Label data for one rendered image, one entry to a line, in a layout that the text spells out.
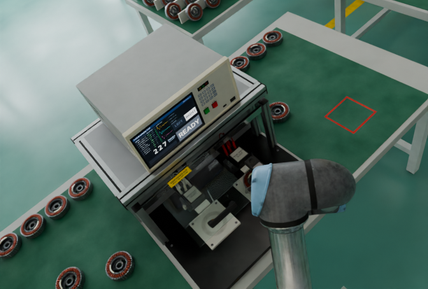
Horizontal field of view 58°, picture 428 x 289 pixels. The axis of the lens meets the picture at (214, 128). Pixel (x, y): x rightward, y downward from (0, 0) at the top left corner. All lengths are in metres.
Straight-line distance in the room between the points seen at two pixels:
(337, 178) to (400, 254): 1.47
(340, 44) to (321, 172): 1.39
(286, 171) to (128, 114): 0.60
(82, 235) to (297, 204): 1.16
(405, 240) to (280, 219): 1.53
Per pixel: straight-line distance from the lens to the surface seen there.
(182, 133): 1.34
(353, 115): 1.83
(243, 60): 2.15
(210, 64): 1.32
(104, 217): 1.82
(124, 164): 1.43
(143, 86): 1.35
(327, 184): 0.88
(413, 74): 2.03
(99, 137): 1.58
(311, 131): 1.78
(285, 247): 0.94
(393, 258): 2.32
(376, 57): 2.11
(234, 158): 1.53
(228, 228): 1.54
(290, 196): 0.87
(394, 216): 2.42
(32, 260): 1.92
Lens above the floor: 2.14
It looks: 48 degrees down
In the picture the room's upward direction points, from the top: 22 degrees counter-clockwise
